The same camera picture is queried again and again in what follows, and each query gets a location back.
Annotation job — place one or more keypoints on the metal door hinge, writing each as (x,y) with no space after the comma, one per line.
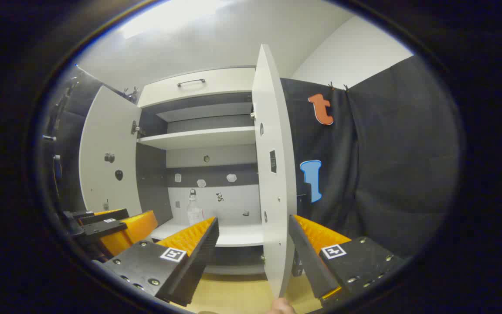
(253,115)
(135,128)

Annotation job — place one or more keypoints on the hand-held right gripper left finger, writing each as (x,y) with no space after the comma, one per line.
(198,257)

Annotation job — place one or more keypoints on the white and grey cabinet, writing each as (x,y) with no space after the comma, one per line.
(233,200)

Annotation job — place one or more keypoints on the white cabinet drawer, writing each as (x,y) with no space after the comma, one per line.
(216,85)

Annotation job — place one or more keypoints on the white cabinet shelf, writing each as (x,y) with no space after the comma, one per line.
(207,112)
(233,235)
(198,138)

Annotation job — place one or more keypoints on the clear plastic bottle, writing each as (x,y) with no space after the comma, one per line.
(194,213)

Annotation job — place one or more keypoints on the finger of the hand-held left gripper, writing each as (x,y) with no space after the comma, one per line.
(103,227)
(107,214)

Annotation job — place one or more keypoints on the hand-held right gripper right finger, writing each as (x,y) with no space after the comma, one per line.
(305,257)

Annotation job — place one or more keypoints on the white cabinet door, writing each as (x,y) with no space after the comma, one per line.
(107,131)
(273,131)

